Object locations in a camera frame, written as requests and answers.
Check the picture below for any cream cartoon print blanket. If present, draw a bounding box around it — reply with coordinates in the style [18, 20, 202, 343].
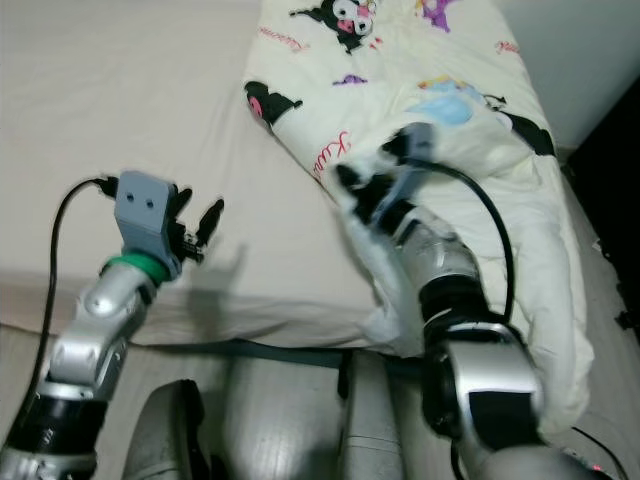
[245, 0, 594, 437]

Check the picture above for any mattress with cream sheet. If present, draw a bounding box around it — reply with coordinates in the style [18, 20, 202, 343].
[0, 0, 591, 353]

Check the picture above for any grey left robot leg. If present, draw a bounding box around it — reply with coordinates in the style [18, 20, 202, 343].
[130, 380, 211, 480]

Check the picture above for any grey robot leg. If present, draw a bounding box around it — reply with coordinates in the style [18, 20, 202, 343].
[130, 380, 211, 480]
[340, 350, 411, 480]

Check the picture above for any grey right robot leg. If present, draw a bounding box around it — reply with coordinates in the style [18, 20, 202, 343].
[340, 350, 411, 480]

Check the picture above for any black cabinet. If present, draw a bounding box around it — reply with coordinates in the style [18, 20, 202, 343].
[565, 100, 640, 331]

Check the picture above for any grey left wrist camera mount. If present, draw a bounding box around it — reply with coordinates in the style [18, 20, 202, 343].
[115, 170, 187, 267]

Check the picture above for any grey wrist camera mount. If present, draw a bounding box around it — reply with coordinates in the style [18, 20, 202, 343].
[378, 122, 439, 216]
[115, 170, 187, 267]

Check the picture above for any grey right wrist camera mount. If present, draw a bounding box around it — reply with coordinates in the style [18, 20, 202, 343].
[378, 122, 439, 216]

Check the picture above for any dark bed frame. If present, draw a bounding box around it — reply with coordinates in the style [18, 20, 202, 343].
[160, 340, 436, 377]

